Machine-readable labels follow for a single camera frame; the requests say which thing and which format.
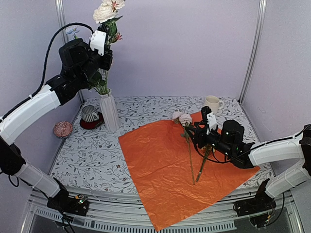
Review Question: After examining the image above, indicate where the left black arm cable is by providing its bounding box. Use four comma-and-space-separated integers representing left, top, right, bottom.
0, 23, 95, 122

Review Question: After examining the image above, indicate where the small blue flower stem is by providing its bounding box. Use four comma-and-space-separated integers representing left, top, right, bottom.
65, 26, 80, 39

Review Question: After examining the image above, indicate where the aluminium front rail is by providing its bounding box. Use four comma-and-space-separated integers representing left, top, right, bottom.
26, 188, 304, 233

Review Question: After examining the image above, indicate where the aluminium frame post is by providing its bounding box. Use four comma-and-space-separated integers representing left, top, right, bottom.
238, 0, 267, 105
54, 0, 85, 105

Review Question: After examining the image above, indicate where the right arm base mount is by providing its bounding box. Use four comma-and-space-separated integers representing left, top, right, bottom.
233, 179, 276, 228

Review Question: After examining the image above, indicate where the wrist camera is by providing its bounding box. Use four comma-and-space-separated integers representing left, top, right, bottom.
201, 106, 218, 135
89, 24, 108, 56

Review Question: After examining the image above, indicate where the orange tissue paper sheet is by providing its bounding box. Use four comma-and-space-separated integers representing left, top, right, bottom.
119, 120, 259, 231

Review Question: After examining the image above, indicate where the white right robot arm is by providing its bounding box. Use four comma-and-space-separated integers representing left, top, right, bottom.
186, 120, 311, 212

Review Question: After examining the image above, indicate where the white rose flower stem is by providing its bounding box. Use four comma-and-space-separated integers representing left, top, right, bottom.
93, 0, 127, 95

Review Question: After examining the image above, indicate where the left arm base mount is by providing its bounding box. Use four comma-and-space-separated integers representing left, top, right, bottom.
47, 186, 89, 216

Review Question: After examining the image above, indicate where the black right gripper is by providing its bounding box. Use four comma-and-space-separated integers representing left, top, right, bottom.
186, 122, 233, 157

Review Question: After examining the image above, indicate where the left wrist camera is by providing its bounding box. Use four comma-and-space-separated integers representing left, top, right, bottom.
89, 24, 108, 56

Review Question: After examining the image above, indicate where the left aluminium frame post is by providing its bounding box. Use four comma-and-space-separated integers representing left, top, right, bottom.
54, 0, 85, 105

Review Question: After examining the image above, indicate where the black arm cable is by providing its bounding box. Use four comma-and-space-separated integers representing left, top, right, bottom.
0, 23, 95, 122
193, 121, 304, 164

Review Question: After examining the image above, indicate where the yellow small flower sprig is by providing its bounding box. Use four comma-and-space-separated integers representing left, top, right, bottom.
196, 145, 213, 182

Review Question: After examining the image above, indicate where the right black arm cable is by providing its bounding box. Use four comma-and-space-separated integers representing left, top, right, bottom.
193, 121, 304, 164

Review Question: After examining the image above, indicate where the white ribbed ceramic vase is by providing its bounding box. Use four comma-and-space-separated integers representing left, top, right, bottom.
99, 88, 120, 132

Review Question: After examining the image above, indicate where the striped black white cup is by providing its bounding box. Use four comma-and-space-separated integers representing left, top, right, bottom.
81, 105, 99, 123

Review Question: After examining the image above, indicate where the cream ceramic mug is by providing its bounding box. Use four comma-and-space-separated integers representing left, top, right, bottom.
204, 96, 224, 114

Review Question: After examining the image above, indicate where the dark red saucer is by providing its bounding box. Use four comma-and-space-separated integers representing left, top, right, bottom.
79, 112, 104, 130

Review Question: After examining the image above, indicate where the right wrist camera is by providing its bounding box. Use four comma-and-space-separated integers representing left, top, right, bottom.
201, 106, 218, 135

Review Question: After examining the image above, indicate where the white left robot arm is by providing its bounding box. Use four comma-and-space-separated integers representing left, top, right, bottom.
0, 39, 112, 211

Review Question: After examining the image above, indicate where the right aluminium frame post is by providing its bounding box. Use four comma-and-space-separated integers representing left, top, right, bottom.
238, 0, 267, 105

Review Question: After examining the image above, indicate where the pink patterned ball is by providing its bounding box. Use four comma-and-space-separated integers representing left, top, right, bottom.
53, 121, 73, 139

